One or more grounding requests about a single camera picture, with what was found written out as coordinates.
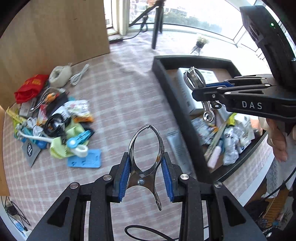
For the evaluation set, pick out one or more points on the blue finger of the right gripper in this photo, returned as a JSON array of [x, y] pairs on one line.
[[240, 81], [215, 93]]

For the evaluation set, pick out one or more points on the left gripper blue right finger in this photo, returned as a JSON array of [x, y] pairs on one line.
[[171, 172]]

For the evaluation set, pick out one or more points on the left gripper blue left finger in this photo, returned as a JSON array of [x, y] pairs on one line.
[[120, 175]]

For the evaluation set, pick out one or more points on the silver carabiner clip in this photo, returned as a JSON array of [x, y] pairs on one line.
[[194, 79]]

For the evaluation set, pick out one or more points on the silver grey tube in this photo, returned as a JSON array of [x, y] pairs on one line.
[[180, 152]]

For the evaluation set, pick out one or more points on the pink cosmetic tube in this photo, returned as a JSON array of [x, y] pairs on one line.
[[214, 157]]

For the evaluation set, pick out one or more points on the person's right hand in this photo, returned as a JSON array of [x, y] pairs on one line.
[[276, 138]]

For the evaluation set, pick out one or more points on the blue plastic card holder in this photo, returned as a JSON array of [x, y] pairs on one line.
[[92, 160]]

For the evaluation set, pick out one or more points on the bamboo stick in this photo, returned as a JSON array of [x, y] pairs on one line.
[[215, 141]]

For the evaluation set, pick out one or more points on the blue white clip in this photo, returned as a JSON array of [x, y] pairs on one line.
[[77, 144]]

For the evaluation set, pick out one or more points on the black storage tray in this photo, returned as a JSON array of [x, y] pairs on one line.
[[191, 127]]

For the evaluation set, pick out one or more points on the small flower vase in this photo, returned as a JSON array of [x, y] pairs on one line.
[[200, 43]]

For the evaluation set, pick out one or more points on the light green cleaning cloth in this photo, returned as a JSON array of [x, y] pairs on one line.
[[57, 149]]

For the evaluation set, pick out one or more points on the yellow snack packet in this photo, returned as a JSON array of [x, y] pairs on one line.
[[79, 110]]

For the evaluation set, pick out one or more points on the grey card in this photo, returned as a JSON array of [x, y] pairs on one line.
[[30, 151]]

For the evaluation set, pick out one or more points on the black wallet pouch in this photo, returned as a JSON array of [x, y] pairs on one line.
[[58, 118]]

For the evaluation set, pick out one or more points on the black power strip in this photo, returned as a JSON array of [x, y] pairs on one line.
[[116, 40]]

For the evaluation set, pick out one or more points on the red fabric pouch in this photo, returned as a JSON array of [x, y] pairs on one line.
[[30, 88]]

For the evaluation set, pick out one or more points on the wooden board panel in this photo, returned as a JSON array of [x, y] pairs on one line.
[[46, 34]]

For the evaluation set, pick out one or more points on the white drawstring pouch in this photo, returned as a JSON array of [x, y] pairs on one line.
[[237, 136]]

